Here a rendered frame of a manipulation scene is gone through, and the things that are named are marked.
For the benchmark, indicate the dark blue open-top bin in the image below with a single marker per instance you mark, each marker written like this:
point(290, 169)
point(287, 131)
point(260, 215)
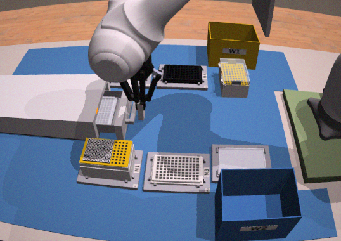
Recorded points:
point(251, 194)

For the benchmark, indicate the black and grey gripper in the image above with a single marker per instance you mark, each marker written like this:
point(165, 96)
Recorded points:
point(145, 71)

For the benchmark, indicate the olive-brown open-top bin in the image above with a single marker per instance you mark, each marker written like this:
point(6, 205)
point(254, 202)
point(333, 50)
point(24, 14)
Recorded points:
point(232, 40)

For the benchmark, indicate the blue bench mat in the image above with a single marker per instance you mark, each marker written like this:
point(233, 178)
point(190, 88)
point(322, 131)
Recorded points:
point(38, 187)

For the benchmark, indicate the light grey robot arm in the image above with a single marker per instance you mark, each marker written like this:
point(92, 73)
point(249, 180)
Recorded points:
point(131, 30)

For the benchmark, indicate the black multi-well plate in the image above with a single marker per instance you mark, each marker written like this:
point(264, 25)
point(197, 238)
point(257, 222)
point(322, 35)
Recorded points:
point(183, 74)

